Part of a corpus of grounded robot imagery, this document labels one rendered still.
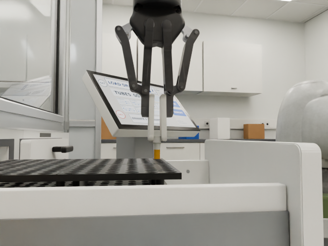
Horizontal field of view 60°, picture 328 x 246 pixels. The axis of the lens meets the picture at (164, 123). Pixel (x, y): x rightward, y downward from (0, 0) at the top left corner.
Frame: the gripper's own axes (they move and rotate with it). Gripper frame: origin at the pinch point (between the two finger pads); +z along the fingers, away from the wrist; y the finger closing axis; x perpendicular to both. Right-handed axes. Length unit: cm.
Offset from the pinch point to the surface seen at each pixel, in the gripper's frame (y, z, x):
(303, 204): -9.0, 7.8, 22.7
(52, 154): 21.3, 7.0, -22.5
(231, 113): -145, -31, -374
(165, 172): 0.6, 6.1, 15.9
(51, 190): 9.7, 6.7, 20.8
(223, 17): -135, -178, -374
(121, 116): 8, -4, -63
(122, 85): 8, -19, -79
